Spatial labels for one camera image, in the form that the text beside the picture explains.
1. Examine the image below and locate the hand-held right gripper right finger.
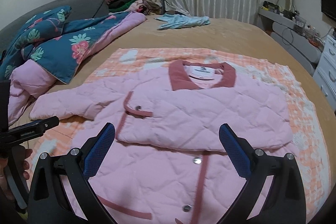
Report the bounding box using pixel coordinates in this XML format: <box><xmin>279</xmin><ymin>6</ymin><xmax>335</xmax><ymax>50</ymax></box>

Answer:
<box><xmin>218</xmin><ymin>123</ymin><xmax>307</xmax><ymax>224</ymax></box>

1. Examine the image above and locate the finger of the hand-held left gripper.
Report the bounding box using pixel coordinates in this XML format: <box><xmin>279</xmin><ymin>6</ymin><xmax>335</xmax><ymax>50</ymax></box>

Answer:
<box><xmin>0</xmin><ymin>116</ymin><xmax>60</xmax><ymax>139</ymax></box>

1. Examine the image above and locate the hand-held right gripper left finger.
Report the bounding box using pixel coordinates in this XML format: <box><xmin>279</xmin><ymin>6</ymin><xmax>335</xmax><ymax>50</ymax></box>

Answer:
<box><xmin>28</xmin><ymin>122</ymin><xmax>124</xmax><ymax>224</ymax></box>

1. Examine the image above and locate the pink quilted blanket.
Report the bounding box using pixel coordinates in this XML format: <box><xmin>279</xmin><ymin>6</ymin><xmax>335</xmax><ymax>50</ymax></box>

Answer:
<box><xmin>29</xmin><ymin>61</ymin><xmax>294</xmax><ymax>224</ymax></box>

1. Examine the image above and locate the pile of clothes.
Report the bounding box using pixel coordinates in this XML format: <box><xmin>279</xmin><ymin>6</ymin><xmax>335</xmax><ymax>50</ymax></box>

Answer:
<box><xmin>104</xmin><ymin>0</ymin><xmax>164</xmax><ymax>16</ymax></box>

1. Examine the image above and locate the person's left hand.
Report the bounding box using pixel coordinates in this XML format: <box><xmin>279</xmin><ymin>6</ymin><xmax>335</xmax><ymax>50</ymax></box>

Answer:
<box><xmin>0</xmin><ymin>148</ymin><xmax>33</xmax><ymax>202</ymax></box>

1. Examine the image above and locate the orange checked cartoon blanket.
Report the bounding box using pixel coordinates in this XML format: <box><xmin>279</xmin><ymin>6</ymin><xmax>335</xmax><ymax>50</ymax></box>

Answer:
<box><xmin>26</xmin><ymin>48</ymin><xmax>332</xmax><ymax>224</ymax></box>

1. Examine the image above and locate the blue floral pillow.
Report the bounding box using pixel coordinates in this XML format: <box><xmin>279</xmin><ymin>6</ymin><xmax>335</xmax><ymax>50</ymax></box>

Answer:
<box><xmin>0</xmin><ymin>6</ymin><xmax>147</xmax><ymax>126</ymax></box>

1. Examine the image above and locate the bed with beige sheet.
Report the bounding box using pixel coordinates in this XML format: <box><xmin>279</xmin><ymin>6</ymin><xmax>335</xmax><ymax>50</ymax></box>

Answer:
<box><xmin>0</xmin><ymin>13</ymin><xmax>332</xmax><ymax>214</ymax></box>

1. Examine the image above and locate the grey desk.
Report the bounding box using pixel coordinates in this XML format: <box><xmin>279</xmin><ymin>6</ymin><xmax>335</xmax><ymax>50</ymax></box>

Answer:
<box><xmin>259</xmin><ymin>6</ymin><xmax>323</xmax><ymax>75</ymax></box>

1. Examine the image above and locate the grey padded headboard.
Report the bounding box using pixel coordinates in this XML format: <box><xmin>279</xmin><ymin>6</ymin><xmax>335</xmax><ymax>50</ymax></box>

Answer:
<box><xmin>0</xmin><ymin>0</ymin><xmax>109</xmax><ymax>51</ymax></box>

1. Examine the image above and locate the light blue garment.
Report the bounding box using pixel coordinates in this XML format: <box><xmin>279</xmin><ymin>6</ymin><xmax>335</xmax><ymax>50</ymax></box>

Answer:
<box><xmin>154</xmin><ymin>13</ymin><xmax>210</xmax><ymax>31</ymax></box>

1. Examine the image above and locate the desk clutter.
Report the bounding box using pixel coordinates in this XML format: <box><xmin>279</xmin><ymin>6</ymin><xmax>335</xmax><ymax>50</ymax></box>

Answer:
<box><xmin>262</xmin><ymin>0</ymin><xmax>324</xmax><ymax>49</ymax></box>

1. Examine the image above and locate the black flat screen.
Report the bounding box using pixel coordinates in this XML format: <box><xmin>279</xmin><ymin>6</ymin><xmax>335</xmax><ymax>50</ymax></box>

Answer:
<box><xmin>320</xmin><ymin>0</ymin><xmax>336</xmax><ymax>22</ymax></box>

